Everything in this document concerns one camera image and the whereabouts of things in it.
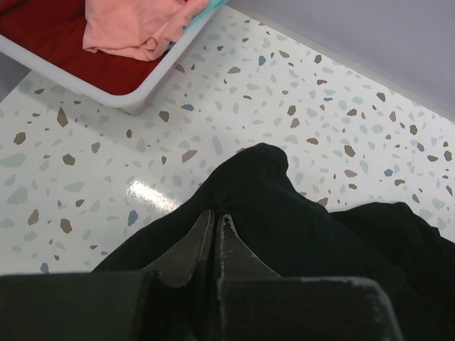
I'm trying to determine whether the red t shirt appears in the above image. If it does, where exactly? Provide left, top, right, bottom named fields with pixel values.
left=1, top=0, right=161, bottom=95

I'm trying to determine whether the black t shirt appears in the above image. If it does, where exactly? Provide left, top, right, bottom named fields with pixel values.
left=97, top=144, right=454, bottom=340

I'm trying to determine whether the salmon pink t shirt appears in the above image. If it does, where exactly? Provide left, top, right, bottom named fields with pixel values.
left=82, top=0, right=210, bottom=62

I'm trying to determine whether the teal t shirt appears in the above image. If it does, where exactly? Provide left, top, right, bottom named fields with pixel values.
left=166, top=0, right=228, bottom=51

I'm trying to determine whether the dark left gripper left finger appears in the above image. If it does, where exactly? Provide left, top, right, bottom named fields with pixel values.
left=1, top=211, right=215, bottom=340

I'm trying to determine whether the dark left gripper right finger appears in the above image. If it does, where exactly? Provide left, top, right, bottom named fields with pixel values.
left=216, top=215, right=404, bottom=340

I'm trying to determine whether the white plastic laundry basket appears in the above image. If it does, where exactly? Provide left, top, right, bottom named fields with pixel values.
left=1, top=1, right=223, bottom=114

